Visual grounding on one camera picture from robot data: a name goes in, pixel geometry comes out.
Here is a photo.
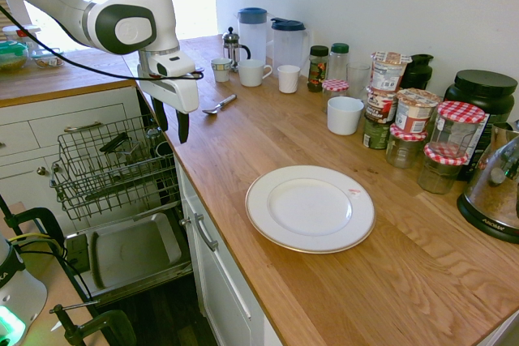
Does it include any white oatmeal cup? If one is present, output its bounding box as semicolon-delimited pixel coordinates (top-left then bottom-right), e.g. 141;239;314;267
369;51;414;94

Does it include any wide white cup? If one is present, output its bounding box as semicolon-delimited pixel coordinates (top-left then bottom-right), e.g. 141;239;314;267
326;96;366;136

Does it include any dark red oatmeal cup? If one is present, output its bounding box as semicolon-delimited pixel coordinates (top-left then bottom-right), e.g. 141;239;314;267
364;85;399;125

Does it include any black shaker bottle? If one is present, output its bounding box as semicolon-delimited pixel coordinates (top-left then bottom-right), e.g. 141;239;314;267
400;53;435;91

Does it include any yellow cable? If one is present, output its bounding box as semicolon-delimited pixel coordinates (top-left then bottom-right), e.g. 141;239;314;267
6;232;68;260

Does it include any black utensil in rack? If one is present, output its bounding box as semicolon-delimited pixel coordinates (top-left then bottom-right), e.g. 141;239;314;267
98;132;131;153

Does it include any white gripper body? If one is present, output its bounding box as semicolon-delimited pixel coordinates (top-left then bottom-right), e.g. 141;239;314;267
136;75;200;115

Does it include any short pitcher dark lid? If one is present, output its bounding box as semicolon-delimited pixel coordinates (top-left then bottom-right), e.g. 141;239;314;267
270;17;312;75

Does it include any white plate gold rim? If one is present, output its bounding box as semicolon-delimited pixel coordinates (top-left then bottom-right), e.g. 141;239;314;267
244;164;377;255

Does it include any steel electric kettle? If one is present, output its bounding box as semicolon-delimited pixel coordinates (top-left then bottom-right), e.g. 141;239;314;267
456;118;519;245

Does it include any small jar checkered lid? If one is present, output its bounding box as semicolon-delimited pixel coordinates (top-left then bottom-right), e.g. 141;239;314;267
321;79;350;114

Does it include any tall pitcher blue lid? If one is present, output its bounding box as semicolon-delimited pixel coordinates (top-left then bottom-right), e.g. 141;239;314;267
237;6;268;66

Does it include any spice jar green lid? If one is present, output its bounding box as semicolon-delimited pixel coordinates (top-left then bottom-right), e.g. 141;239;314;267
328;42;350;83

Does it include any metal drawer handle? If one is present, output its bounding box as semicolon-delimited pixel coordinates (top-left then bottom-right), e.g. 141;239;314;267
62;120;105;134

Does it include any clear drinking glass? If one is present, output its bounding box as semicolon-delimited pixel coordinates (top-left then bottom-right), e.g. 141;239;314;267
346;62;372;100

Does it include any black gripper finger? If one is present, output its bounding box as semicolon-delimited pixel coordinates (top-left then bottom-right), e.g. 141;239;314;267
152;96;169;133
176;110;191;145

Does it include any dark green clamp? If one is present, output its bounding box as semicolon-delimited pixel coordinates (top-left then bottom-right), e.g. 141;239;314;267
49;300;138;346
2;207;66;258

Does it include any metal cabinet door handle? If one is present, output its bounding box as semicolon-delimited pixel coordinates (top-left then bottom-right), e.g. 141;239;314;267
193;212;220;253

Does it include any white ribbed cup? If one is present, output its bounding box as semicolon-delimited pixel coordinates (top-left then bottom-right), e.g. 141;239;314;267
277;64;302;95

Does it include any food container green lid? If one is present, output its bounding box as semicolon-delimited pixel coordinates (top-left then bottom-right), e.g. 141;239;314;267
0;40;31;73

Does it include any glass French press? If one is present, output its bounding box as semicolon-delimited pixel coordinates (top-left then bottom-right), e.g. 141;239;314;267
221;26;251;74

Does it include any green tin can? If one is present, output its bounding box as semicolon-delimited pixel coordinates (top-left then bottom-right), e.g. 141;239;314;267
362;113;392;151

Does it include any wooden robot mounting board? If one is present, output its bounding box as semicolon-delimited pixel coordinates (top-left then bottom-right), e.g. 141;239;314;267
0;201;111;346

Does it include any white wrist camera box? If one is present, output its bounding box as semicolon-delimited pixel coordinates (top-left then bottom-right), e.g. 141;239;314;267
146;52;196;79

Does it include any black protein tub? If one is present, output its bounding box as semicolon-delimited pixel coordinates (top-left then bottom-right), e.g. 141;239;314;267
442;69;519;182

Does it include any white mug with handle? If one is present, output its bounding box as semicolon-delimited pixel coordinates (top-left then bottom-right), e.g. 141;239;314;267
237;58;273;88

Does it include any metal spoon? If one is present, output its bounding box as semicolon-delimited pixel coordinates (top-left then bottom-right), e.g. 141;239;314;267
201;93;238;116

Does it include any open dishwasher door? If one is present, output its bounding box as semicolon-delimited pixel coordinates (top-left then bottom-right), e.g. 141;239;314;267
63;211;195;303

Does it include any white container red clip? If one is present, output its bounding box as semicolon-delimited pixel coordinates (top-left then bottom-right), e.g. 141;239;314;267
1;24;42;46

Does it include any spice jar black lid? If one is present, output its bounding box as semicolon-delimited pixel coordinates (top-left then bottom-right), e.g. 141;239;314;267
307;45;330;93

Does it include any small glass food container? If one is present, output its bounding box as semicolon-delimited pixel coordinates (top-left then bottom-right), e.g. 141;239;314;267
31;47;66;70

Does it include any glass jar checkered lid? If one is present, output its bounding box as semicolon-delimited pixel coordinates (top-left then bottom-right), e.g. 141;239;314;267
384;122;428;170
416;143;469;195

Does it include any wire dishwasher rack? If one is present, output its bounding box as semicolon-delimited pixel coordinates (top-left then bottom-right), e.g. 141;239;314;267
49;114;180;222

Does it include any small patterned cup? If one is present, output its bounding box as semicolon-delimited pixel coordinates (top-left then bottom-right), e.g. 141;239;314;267
210;58;233;83

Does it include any large jar checkered lid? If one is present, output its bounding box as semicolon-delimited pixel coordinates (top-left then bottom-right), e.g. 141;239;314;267
428;100;487;159

